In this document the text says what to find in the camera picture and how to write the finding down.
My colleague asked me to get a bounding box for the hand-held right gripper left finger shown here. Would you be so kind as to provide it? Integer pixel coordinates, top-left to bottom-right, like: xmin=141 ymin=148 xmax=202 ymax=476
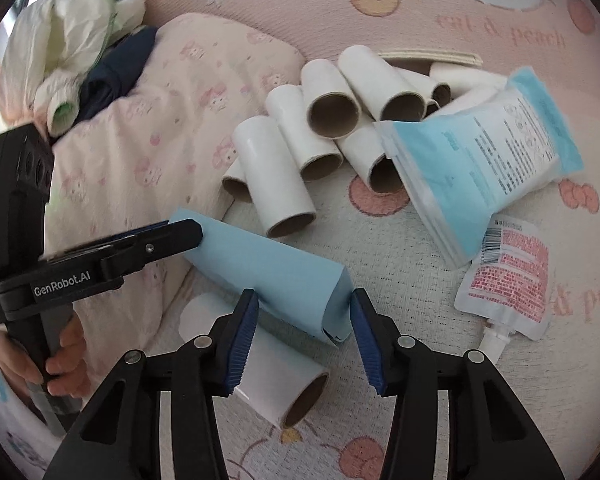
xmin=42 ymin=287 xmax=261 ymax=480

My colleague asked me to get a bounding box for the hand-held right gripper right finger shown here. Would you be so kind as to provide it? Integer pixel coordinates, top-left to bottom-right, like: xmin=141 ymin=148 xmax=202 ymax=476
xmin=349 ymin=287 xmax=566 ymax=480

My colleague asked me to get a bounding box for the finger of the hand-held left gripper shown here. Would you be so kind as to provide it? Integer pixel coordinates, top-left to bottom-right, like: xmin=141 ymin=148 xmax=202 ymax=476
xmin=40 ymin=220 xmax=181 ymax=261
xmin=100 ymin=217 xmax=204 ymax=281

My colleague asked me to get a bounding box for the light blue paper box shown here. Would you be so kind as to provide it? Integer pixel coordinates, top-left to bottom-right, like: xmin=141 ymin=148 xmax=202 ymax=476
xmin=169 ymin=206 xmax=353 ymax=347

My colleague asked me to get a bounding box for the person's left hand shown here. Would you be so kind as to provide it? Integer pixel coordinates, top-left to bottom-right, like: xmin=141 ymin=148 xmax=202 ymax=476
xmin=0 ymin=316 xmax=93 ymax=400

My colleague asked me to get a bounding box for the white paper tube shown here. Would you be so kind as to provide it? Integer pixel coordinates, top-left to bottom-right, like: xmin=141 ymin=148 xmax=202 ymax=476
xmin=179 ymin=292 xmax=331 ymax=431

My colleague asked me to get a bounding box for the pile of white rolls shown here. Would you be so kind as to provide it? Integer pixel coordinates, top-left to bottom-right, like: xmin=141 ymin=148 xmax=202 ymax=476
xmin=221 ymin=45 xmax=511 ymax=238

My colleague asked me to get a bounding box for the pink and white spout pouch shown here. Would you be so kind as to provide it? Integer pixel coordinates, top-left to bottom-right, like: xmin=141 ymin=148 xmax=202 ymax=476
xmin=454 ymin=214 xmax=552 ymax=361

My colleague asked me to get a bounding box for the pink printed pillow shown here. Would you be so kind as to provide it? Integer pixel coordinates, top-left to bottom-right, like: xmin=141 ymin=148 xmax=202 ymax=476
xmin=10 ymin=14 xmax=307 ymax=341

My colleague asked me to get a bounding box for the dark navy cloth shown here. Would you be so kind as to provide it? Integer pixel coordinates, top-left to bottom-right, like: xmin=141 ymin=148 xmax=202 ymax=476
xmin=72 ymin=27 xmax=158 ymax=123

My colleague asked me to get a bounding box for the white crumpled jacket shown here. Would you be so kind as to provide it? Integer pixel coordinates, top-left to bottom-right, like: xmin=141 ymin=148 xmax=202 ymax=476
xmin=0 ymin=0 xmax=148 ymax=136

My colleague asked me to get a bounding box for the blue and white pouch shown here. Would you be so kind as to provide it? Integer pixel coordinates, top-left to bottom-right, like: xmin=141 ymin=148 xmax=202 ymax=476
xmin=375 ymin=66 xmax=584 ymax=268

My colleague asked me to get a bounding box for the pink cat-print bed bumper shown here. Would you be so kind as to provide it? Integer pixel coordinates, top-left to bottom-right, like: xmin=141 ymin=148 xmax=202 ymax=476
xmin=142 ymin=0 xmax=600 ymax=181

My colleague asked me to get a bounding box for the flat white cardboard piece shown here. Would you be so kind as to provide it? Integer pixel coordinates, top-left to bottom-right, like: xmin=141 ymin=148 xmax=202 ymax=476
xmin=377 ymin=50 xmax=483 ymax=68

